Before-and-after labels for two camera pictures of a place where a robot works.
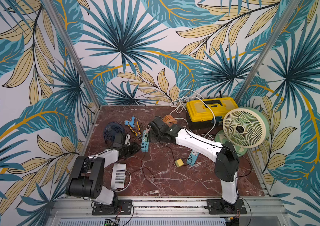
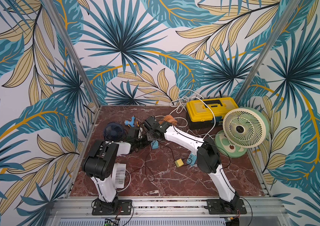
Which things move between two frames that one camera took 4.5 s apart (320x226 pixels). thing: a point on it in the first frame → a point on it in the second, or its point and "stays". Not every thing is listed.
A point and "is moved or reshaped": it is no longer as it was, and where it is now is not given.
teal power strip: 192,157 stays
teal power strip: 145,141 is moved or reshaped
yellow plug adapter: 179,163 stays
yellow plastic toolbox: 208,114 stays
